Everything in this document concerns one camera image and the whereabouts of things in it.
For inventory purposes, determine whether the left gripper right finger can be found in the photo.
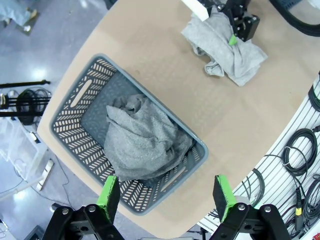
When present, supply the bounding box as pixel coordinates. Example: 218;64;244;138
212;174;292;240

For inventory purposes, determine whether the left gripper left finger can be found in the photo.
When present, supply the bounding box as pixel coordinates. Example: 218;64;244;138
42;174;121;240

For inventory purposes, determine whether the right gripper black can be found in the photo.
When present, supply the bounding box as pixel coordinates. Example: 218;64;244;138
212;0;261;47

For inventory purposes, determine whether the light grey garment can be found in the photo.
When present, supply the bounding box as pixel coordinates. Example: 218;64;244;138
181;11;269;87

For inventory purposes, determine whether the grey marl t-shirt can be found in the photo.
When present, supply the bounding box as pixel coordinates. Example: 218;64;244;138
103;93;193;182

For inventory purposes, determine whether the grey plastic lattice basket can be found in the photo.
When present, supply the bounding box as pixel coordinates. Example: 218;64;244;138
274;0;311;10
49;52;209;216

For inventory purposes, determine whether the white strip on floor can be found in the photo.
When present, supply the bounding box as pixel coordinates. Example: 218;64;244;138
35;159;55;193

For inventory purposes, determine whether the clear plastic storage bin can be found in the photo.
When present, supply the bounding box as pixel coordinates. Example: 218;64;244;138
0;116;49;181

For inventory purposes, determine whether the black coiled cable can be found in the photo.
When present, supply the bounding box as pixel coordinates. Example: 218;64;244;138
245;168;266;201
281;128;319;176
301;174;320;226
16;88;51;126

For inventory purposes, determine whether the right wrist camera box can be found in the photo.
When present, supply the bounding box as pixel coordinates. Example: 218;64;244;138
181;0;210;23

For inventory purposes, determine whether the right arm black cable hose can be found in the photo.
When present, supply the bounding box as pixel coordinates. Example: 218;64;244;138
268;0;320;38

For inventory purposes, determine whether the black camera tripod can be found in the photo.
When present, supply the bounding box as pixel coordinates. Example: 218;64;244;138
0;79;52;119

